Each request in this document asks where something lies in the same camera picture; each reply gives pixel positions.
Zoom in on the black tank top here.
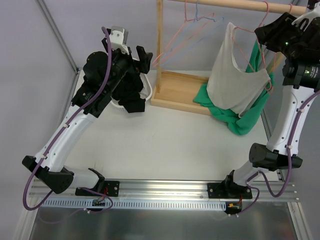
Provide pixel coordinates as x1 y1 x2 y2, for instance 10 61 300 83
112 73 146 113

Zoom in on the blue wire hanger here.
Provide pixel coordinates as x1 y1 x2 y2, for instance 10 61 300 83
161 1 225 67

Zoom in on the pink wire hanger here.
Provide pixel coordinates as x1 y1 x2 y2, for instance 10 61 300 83
152 0 216 67

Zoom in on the cream tank top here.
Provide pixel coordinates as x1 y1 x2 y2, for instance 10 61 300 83
206 22 273 118

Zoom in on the white tank top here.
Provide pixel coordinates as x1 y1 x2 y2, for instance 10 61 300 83
139 88 152 101

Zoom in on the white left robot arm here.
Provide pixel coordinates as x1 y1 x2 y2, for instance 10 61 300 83
22 46 153 196

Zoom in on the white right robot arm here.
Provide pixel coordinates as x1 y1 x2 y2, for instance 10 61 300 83
220 8 320 198

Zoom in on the green tank top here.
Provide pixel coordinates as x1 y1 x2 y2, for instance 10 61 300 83
193 37 274 136

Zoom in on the white perforated plastic basket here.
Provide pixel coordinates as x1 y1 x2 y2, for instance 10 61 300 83
110 73 153 113

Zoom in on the wooden clothes rack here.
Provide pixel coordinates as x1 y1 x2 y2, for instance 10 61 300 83
150 0 311 115

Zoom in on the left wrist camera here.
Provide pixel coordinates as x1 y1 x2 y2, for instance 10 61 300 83
101 26 130 55

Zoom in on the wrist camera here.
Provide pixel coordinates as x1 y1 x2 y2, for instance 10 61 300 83
292 0 320 31
101 26 130 55

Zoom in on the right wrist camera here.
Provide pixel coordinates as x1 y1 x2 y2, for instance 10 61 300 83
292 0 320 31

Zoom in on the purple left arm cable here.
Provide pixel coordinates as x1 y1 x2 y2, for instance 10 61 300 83
22 26 113 213

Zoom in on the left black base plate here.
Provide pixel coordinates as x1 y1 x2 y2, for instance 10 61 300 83
75 180 120 197

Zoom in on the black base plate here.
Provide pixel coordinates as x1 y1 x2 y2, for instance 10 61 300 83
207 181 253 200
75 180 120 197

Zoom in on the aluminium mounting rail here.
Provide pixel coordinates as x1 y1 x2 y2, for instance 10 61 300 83
29 178 300 201

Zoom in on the white slotted cable duct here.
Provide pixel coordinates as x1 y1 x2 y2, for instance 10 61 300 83
42 197 227 211

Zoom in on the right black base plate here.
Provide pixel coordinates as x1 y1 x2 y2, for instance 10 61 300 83
207 181 253 200

